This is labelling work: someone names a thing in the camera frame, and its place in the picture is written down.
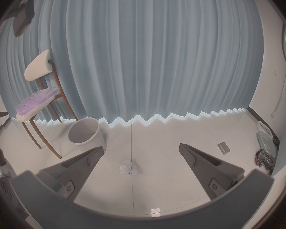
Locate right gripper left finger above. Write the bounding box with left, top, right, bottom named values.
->
left=37, top=146, right=104, bottom=202

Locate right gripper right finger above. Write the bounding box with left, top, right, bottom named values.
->
left=179, top=143, right=245, bottom=201

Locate purple plastic bag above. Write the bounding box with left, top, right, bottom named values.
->
left=16, top=87, right=60, bottom=116

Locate white trash bin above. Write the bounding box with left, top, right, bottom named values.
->
left=67, top=118, right=107, bottom=152

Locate crumpled black plastic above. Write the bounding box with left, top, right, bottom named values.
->
left=255, top=149, right=274, bottom=170

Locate crumpled white paper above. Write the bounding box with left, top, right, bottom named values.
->
left=119, top=160, right=143, bottom=176

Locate pale green dustpan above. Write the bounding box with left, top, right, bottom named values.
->
left=256, top=121, right=277, bottom=157

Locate white cushioned wooden chair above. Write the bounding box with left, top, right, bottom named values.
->
left=16, top=49, right=78, bottom=158

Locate pale blue curtain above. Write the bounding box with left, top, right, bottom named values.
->
left=0, top=0, right=264, bottom=129

